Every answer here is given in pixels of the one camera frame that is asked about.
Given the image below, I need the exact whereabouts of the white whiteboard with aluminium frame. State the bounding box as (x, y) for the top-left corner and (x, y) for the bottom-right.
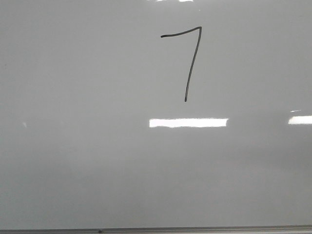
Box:
(0, 0), (312, 229)

